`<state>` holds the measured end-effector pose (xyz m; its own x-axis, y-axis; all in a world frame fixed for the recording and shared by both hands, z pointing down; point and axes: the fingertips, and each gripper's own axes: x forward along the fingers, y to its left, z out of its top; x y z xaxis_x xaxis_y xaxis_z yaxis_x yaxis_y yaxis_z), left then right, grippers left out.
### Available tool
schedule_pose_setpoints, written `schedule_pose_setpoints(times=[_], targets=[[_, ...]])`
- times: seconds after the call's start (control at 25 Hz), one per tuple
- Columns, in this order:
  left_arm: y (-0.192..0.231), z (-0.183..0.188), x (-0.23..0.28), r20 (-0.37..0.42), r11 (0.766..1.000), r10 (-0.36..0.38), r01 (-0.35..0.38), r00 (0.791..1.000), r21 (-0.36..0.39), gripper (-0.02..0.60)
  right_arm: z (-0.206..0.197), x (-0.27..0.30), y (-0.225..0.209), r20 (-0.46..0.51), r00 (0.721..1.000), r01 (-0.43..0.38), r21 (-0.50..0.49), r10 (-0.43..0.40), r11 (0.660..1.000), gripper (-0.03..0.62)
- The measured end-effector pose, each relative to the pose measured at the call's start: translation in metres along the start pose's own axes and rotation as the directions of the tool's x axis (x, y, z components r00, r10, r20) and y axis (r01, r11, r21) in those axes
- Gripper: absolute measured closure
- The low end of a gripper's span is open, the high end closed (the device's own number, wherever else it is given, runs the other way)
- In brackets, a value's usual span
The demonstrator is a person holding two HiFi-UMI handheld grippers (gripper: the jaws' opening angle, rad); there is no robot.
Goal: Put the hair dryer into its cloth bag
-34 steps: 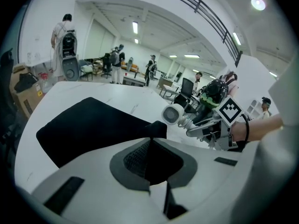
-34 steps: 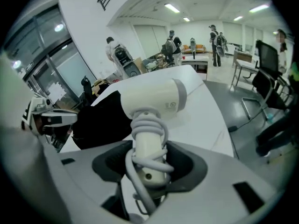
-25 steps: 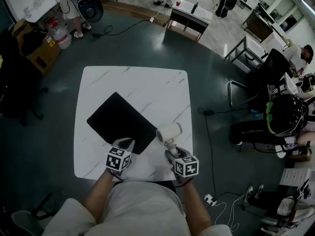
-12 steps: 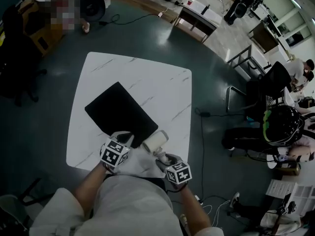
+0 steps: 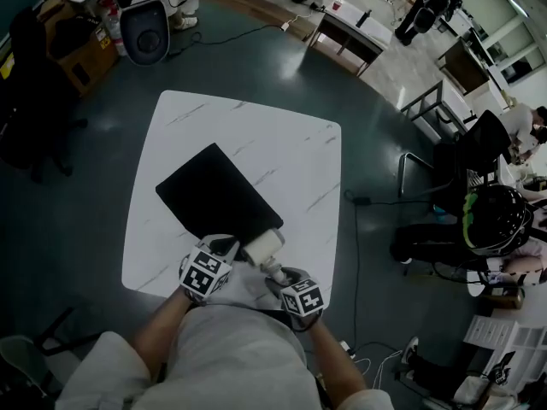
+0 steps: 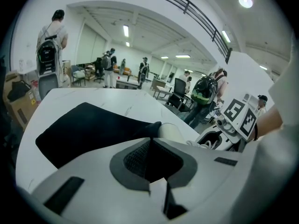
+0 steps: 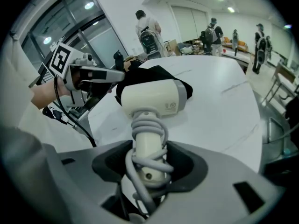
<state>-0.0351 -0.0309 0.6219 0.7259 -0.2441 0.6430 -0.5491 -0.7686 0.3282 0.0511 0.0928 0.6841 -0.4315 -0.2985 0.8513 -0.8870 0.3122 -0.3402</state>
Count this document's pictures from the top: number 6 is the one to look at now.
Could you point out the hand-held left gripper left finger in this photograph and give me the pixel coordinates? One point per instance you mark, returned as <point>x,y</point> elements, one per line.
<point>93,183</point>

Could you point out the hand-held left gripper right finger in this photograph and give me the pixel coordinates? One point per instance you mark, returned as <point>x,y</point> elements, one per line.
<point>210,178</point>

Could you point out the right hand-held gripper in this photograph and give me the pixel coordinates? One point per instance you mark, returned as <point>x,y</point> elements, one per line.
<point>236,115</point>

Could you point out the person's right forearm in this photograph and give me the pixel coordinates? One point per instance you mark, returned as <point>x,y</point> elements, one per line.
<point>268,122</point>

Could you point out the black green backpack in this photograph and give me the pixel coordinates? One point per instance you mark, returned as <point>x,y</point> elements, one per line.
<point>204,90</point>

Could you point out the person's light grey shirt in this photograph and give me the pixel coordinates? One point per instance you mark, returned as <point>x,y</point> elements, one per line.
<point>268,176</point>

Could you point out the black mesh chair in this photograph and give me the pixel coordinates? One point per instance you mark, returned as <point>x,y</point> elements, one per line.
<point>180,87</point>

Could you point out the white desk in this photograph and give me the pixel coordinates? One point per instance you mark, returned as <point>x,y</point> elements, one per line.
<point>163,91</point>

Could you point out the brown desk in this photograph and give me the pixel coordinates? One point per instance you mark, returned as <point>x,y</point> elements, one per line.
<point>157,84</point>

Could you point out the cardboard box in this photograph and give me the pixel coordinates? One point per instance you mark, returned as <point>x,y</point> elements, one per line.
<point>21,111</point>

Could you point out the ceiling light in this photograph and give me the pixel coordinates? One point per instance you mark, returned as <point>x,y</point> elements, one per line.
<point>226,36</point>
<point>126,31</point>

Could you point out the small white dark-framed table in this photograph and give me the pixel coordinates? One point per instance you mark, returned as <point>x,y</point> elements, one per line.
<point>127,83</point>

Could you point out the pale green cloth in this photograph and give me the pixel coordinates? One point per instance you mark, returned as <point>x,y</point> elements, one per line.
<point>79,73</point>

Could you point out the orange sofa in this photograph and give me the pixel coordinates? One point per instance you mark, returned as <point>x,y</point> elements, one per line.
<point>127,70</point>

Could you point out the blue chair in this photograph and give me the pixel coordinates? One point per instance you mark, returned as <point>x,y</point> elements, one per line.
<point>74,70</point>

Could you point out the black office chair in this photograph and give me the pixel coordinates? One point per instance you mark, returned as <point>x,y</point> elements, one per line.
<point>99,66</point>

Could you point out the black garment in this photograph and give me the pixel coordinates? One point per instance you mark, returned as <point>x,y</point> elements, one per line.
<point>17,91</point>

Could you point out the grey backpack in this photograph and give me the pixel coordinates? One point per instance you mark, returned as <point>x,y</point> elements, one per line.
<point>106,62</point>

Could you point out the black metal railing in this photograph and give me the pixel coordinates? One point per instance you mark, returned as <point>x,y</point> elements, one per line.
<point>198,11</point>

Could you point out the large white black backpack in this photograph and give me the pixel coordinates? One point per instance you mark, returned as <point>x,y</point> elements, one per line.
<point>47,55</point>

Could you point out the round ceiling lamp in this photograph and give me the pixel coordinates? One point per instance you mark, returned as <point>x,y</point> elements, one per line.
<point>245,1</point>

